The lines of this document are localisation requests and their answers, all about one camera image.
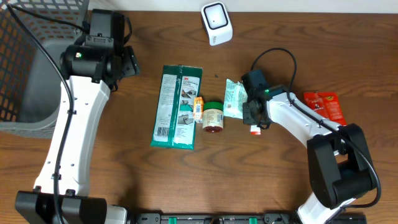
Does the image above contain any green white packet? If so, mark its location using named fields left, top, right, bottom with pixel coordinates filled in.
left=150, top=65, right=203, bottom=150

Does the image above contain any white barcode scanner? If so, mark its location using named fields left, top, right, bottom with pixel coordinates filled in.
left=201, top=1, right=233, bottom=46

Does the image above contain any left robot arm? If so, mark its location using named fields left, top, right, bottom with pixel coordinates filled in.
left=15, top=9, right=139, bottom=224

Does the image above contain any green lid jar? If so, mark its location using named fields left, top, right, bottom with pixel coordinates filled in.
left=203, top=101, right=224, bottom=133

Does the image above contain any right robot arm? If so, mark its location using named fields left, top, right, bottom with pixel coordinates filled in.
left=242, top=70, right=381, bottom=223

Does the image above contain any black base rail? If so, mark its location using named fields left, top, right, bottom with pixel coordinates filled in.
left=127, top=213, right=299, bottom=224

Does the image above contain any small orange white carton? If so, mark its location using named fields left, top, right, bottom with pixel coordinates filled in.
left=193, top=96, right=204, bottom=124

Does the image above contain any red snack packet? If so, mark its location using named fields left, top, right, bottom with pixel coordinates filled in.
left=303, top=91, right=346, bottom=126

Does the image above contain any narrow red stick packet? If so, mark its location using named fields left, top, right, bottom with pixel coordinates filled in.
left=250, top=125, right=261, bottom=135

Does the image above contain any light teal wipes pack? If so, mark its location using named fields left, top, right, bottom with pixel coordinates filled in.
left=223, top=79, right=248, bottom=119

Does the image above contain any grey plastic mesh basket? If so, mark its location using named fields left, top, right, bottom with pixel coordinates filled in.
left=1, top=0, right=89, bottom=139

